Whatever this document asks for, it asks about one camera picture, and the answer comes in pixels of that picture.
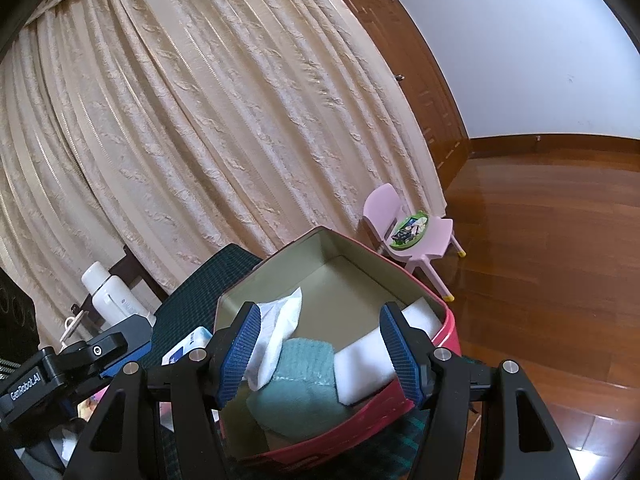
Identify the dark wooden chair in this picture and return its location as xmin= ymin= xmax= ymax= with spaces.
xmin=70 ymin=245 xmax=163 ymax=321

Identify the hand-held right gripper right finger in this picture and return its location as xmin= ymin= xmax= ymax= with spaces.
xmin=379 ymin=302 xmax=581 ymax=480

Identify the green knitted sock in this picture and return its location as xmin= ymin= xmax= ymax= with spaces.
xmin=245 ymin=337 xmax=353 ymax=446

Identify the green rimmed printed disc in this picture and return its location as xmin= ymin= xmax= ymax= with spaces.
xmin=390 ymin=211 xmax=431 ymax=251

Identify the plain white foam sponge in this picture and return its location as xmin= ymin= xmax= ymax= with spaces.
xmin=334 ymin=330 xmax=401 ymax=407

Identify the red tin box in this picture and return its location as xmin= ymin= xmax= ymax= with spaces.
xmin=214 ymin=226 xmax=463 ymax=471

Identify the white sponge with dark stripe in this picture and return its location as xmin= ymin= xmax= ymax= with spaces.
xmin=401 ymin=297 xmax=446 ymax=333

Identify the light grey towel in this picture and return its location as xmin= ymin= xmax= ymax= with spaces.
xmin=247 ymin=287 xmax=303 ymax=392

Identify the beige patterned curtain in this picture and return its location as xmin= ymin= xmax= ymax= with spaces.
xmin=0 ymin=0 xmax=448 ymax=351

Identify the white and blue tissue pack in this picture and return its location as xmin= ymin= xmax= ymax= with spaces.
xmin=161 ymin=326 xmax=213 ymax=366

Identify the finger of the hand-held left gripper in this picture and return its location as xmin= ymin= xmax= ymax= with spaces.
xmin=97 ymin=312 xmax=155 ymax=380

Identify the white thermos jug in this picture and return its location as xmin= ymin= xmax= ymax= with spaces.
xmin=81 ymin=261 xmax=157 ymax=331

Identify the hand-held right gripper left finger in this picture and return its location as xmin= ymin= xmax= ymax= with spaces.
xmin=62 ymin=301 xmax=262 ymax=480

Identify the pink plastic child chair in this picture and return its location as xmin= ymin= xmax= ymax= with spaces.
xmin=362 ymin=183 xmax=468 ymax=302

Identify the brown wooden door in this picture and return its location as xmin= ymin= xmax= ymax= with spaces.
xmin=310 ymin=0 xmax=471 ymax=186

